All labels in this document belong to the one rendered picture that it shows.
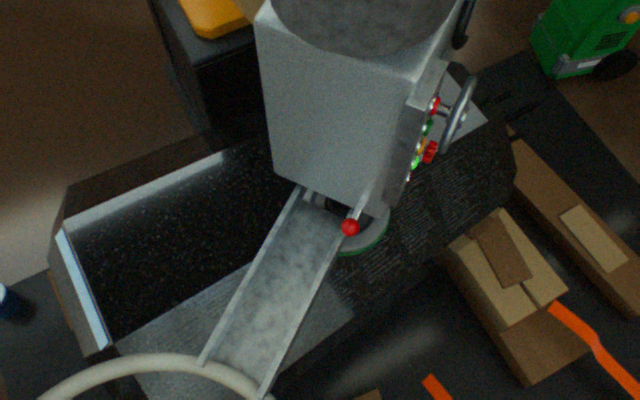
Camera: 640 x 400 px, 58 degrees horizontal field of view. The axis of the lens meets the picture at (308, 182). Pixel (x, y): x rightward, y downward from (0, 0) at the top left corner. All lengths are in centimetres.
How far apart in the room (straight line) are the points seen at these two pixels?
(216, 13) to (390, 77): 112
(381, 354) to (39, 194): 145
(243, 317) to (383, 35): 59
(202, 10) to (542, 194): 139
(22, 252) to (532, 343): 186
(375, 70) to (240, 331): 54
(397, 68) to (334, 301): 87
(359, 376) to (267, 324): 107
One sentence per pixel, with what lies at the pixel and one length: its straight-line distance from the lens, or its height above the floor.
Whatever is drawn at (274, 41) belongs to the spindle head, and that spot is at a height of 150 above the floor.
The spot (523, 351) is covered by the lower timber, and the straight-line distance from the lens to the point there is 209.
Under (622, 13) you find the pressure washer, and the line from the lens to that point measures 248.
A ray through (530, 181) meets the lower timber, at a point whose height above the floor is 9.
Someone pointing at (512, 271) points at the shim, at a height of 22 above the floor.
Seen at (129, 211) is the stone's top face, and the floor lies 80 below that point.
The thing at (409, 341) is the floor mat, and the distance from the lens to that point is 211.
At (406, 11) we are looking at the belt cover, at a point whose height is 162.
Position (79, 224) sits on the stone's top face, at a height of 80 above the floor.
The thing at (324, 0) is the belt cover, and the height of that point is 163.
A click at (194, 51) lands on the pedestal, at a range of 173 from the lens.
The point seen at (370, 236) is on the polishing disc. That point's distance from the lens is 129.
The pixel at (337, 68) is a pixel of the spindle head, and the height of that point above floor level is 150.
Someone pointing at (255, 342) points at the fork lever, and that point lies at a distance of 102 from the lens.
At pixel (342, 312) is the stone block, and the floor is 63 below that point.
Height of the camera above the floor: 206
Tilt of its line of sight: 64 degrees down
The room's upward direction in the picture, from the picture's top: 1 degrees counter-clockwise
